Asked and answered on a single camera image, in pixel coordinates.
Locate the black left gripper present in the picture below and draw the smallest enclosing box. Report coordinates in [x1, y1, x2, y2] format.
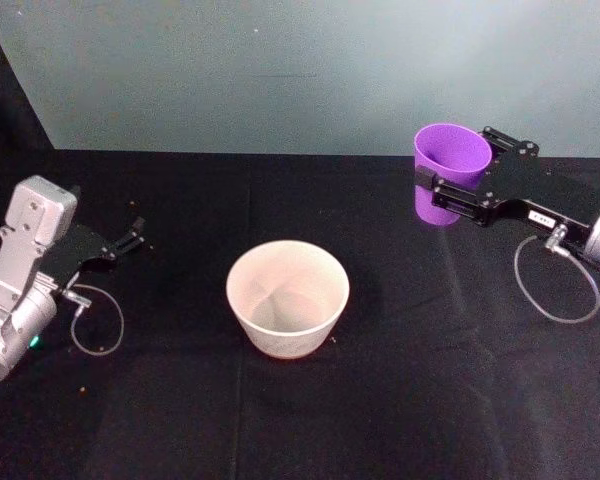
[38, 216, 147, 292]

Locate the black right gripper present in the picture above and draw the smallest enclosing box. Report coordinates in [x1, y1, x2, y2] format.
[414, 125, 600, 249]

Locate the purple plastic cup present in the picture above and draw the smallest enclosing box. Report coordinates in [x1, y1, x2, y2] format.
[413, 123, 493, 229]

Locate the black backdrop curtain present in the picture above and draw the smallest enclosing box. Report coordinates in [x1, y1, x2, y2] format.
[0, 0, 57, 153]

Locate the black table cloth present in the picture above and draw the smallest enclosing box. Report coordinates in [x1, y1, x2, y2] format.
[0, 147, 600, 480]

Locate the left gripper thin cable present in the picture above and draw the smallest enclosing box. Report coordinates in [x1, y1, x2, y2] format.
[61, 284, 125, 357]

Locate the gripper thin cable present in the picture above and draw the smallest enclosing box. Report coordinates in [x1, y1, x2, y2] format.
[61, 284, 125, 357]
[513, 224, 600, 326]

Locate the right gripper thin cable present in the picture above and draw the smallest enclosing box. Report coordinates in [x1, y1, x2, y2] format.
[513, 224, 600, 326]

